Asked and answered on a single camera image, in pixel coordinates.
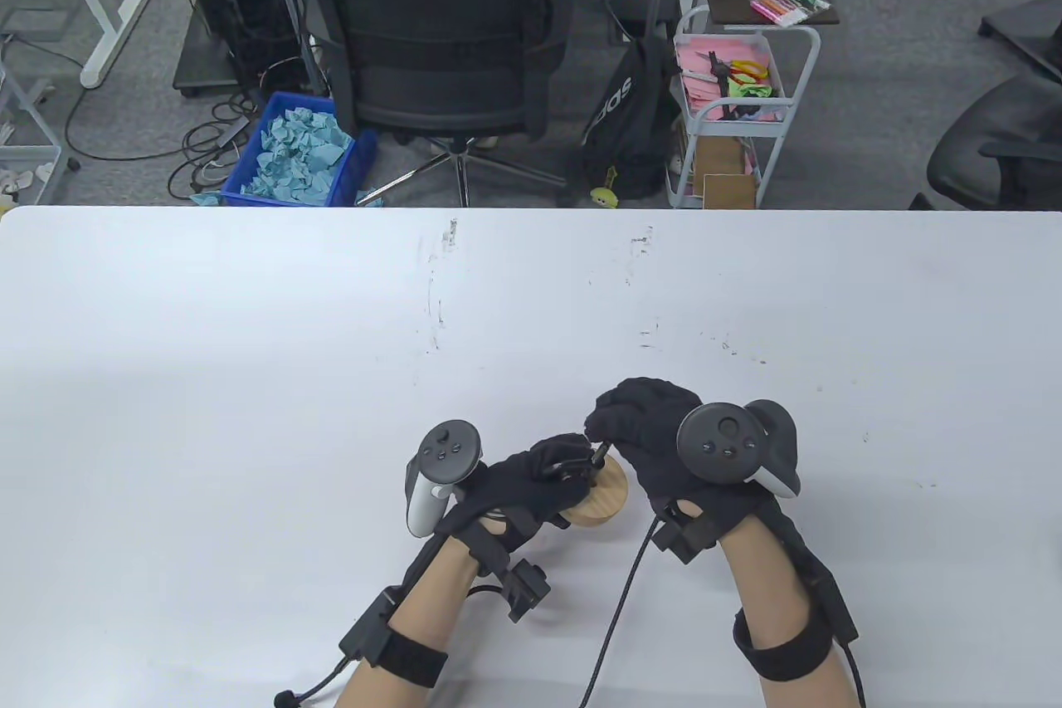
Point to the black forearm sensor box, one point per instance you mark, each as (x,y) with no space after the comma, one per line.
(369,625)
(840,608)

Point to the black backpack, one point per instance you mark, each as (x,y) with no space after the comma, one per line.
(622,119)

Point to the white desk leg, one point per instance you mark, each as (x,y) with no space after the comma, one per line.
(104,19)

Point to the stack of pink paper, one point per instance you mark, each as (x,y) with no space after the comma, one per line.
(695,59)

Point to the blue plastic bin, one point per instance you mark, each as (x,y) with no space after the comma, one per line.
(348,164)

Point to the pack of coloured markers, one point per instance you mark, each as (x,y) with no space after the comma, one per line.
(788,1)

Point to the person's right hand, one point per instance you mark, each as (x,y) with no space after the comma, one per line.
(643,426)

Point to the person's right forearm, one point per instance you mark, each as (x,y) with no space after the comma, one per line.
(763,583)

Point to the small green toy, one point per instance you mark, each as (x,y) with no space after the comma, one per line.
(606,196)

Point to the green cloth item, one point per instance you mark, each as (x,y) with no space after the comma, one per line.
(751,90)

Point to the black chair base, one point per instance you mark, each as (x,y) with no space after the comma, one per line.
(1025,23)

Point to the black mesh office chair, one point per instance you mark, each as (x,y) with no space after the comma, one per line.
(431,27)

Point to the black computer tower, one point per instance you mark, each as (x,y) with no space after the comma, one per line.
(241,11)

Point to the black metal clamp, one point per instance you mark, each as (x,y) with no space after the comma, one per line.
(599,452)

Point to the round wooden disc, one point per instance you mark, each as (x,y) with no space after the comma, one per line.
(601,502)

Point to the person's left forearm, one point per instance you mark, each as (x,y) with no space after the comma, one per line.
(423,600)

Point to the grey and white controller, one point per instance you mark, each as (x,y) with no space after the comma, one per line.
(448,446)
(722,442)

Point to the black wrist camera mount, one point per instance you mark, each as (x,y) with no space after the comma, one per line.
(684,539)
(524,592)

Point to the person's left hand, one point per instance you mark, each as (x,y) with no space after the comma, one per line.
(514,492)

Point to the brown cardboard box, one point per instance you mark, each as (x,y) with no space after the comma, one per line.
(722,168)

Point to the white rolling cart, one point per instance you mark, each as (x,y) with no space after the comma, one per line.
(801,77)

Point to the pile of crumpled blue paper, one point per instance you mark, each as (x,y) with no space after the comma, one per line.
(294,152)

